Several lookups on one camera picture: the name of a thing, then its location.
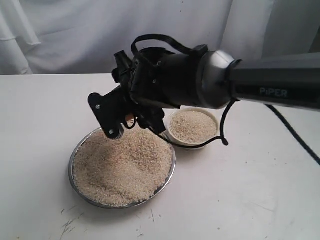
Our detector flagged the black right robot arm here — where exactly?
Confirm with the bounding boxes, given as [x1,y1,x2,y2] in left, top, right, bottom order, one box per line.
[87,47,320,139]

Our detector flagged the white backdrop curtain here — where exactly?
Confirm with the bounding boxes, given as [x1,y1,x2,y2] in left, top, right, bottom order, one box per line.
[0,0,320,75]

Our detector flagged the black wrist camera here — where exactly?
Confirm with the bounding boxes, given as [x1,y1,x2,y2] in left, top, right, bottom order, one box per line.
[111,50,135,85]

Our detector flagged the beige grain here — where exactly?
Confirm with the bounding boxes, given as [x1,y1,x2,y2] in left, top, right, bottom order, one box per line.
[72,126,173,208]

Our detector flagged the large metal rice plate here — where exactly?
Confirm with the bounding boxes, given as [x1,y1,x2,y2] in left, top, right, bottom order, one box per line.
[67,126,177,210]

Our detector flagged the brown wooden cup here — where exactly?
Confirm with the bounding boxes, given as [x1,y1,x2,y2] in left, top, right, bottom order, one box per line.
[125,114,135,122]

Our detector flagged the rice in cream bowl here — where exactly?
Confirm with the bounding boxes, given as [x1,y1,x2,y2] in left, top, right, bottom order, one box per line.
[169,110,218,144]

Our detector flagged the small cream bowl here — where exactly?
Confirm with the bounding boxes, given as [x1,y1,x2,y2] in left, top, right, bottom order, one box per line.
[164,107,221,150]

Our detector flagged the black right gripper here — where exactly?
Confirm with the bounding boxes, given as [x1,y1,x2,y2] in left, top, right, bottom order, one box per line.
[87,47,208,138]

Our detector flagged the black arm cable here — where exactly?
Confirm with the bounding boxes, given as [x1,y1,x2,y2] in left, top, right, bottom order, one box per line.
[131,33,320,167]

